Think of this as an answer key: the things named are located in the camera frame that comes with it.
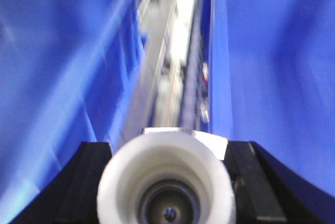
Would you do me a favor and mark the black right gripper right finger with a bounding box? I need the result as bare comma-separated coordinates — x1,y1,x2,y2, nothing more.
223,141,327,223

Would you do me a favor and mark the blue shelf box left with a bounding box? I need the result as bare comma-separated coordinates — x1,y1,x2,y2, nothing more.
1,0,143,223

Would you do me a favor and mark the blue shelf box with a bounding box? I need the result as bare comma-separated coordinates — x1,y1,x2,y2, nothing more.
1,0,143,223
206,0,335,204

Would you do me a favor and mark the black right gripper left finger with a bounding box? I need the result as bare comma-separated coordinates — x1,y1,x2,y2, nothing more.
11,142,111,223

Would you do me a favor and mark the blue shelf box right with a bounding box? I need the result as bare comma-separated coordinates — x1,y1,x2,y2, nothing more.
206,0,335,204

